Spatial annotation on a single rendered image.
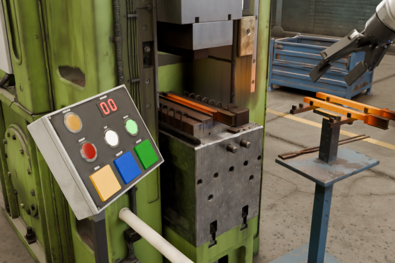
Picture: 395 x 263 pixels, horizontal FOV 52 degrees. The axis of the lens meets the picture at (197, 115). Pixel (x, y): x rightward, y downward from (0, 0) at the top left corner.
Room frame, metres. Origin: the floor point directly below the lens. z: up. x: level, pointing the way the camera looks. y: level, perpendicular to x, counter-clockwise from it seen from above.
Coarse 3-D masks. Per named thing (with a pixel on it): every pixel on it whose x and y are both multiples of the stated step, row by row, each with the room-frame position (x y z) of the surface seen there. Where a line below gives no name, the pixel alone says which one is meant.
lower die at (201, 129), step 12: (180, 96) 1.81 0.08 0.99; (180, 108) 1.64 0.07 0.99; (192, 108) 1.62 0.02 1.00; (216, 108) 1.64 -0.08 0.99; (192, 120) 1.51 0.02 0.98; (204, 120) 1.49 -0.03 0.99; (216, 120) 1.54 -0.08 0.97; (192, 132) 1.46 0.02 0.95; (204, 132) 1.50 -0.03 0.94; (216, 132) 1.54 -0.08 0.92
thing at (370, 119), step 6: (306, 102) 1.88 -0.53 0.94; (318, 102) 1.82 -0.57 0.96; (324, 102) 1.81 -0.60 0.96; (324, 108) 1.79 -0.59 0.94; (330, 108) 1.76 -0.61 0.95; (336, 108) 1.74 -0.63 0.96; (342, 108) 1.72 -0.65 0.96; (354, 114) 1.66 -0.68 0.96; (360, 114) 1.64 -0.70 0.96; (366, 114) 1.64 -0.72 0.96; (372, 114) 1.60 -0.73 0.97; (366, 120) 1.60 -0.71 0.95; (372, 120) 1.60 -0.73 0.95; (378, 120) 1.57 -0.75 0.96; (384, 120) 1.55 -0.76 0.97; (378, 126) 1.57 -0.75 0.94; (384, 126) 1.55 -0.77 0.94
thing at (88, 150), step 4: (84, 144) 0.98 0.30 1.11; (88, 144) 0.99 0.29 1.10; (84, 148) 0.97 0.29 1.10; (88, 148) 0.98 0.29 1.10; (92, 148) 0.99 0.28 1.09; (84, 152) 0.96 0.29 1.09; (88, 152) 0.97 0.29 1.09; (92, 152) 0.98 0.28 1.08; (88, 156) 0.96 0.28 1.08; (92, 156) 0.97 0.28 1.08
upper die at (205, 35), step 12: (156, 24) 1.63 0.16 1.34; (168, 24) 1.57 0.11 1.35; (192, 24) 1.46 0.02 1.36; (204, 24) 1.49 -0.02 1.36; (216, 24) 1.53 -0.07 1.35; (228, 24) 1.57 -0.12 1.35; (168, 36) 1.57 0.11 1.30; (180, 36) 1.51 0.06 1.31; (192, 36) 1.46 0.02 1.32; (204, 36) 1.49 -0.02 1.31; (216, 36) 1.53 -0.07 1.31; (228, 36) 1.57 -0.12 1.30; (192, 48) 1.46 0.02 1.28; (204, 48) 1.49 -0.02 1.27
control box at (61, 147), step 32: (96, 96) 1.12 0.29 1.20; (128, 96) 1.23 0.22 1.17; (32, 128) 0.96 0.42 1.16; (64, 128) 0.96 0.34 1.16; (96, 128) 1.05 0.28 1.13; (64, 160) 0.92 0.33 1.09; (96, 160) 0.98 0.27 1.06; (160, 160) 1.17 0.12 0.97; (64, 192) 0.92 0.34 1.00; (96, 192) 0.92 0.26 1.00
